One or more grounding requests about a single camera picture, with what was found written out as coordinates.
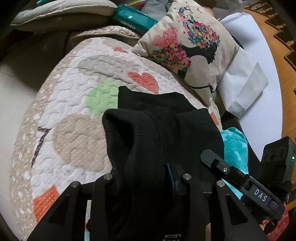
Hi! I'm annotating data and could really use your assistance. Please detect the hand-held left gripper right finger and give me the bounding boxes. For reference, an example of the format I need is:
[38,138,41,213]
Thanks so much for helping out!
[167,163,274,241]

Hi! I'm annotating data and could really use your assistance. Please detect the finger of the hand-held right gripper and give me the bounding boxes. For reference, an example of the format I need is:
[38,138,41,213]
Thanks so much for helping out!
[200,149,250,198]

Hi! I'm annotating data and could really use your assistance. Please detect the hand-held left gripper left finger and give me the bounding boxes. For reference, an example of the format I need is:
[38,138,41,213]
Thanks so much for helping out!
[26,174,116,241]

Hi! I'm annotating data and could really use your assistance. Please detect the black pants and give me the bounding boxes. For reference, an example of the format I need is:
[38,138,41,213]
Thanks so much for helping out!
[102,86,226,241]

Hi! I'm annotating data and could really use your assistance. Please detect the turquoise fleece blanket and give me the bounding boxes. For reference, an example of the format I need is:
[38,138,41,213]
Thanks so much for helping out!
[220,127,249,200]

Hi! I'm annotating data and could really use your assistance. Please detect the red patterned cloth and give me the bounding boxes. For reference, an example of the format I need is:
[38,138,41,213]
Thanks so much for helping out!
[259,206,290,241]

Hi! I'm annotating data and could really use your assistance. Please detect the white paper bag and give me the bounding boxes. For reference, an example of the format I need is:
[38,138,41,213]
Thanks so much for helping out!
[216,11,269,117]

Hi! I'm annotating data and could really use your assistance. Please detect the quilted patterned bedspread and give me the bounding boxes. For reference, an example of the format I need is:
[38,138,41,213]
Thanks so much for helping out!
[9,25,223,232]

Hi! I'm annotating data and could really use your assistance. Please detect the floral silhouette printed cushion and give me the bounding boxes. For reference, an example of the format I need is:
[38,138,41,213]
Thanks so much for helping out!
[132,0,240,107]

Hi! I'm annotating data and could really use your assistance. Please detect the wooden staircase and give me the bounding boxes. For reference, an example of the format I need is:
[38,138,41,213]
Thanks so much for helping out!
[243,0,296,77]

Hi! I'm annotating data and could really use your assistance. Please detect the teal tissue packet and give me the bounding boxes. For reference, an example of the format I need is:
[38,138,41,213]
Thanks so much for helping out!
[112,4,159,35]

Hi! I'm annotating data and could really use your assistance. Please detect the grey cloth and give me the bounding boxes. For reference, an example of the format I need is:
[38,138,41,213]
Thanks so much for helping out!
[141,0,174,15]

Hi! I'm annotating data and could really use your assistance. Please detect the cream padded cushion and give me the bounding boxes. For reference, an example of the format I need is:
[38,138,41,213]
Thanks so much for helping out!
[10,0,117,32]

